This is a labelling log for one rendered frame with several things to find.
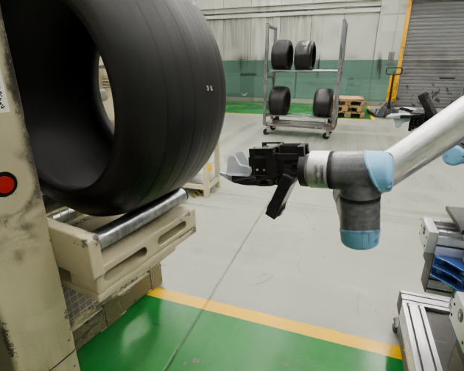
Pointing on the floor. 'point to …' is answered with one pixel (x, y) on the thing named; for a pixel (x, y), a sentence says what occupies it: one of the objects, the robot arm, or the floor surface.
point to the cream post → (18, 238)
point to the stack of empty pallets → (351, 107)
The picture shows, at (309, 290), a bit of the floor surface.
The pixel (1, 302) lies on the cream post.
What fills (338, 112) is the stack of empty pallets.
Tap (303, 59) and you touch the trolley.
